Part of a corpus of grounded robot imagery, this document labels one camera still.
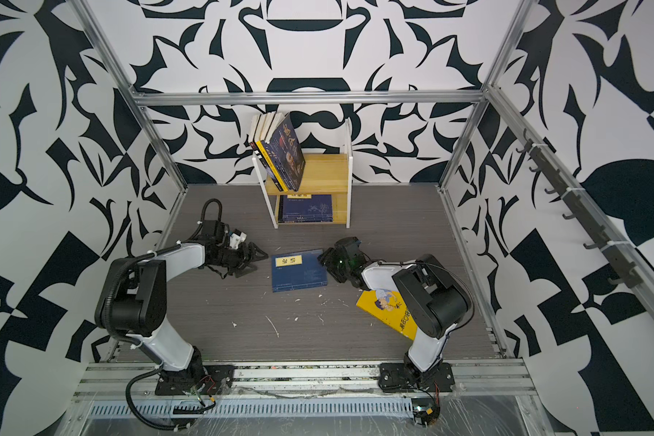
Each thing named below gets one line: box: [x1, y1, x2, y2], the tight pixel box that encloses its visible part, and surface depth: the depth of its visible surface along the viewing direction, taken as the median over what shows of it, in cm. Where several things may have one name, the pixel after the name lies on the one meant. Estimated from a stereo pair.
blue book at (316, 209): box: [277, 194, 334, 224], surface depth 104 cm
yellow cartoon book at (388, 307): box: [356, 288, 418, 341], surface depth 88 cm
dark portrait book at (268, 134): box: [261, 111, 294, 192], surface depth 82 cm
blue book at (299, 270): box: [270, 248, 328, 294], surface depth 96 cm
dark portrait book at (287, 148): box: [269, 112, 307, 192], surface depth 87 cm
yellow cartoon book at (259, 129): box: [254, 112, 288, 193], surface depth 83 cm
